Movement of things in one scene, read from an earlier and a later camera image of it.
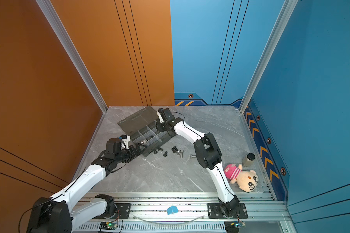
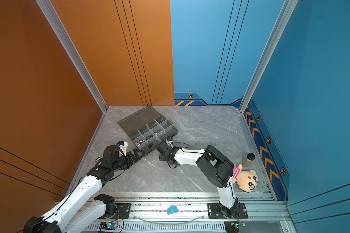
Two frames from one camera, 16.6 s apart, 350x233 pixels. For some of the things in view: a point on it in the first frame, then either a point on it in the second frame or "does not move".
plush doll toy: x=247 y=180 does not move
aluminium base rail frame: x=187 y=213 does not move
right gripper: x=159 y=128 to x=161 y=157
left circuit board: x=108 y=225 does not move
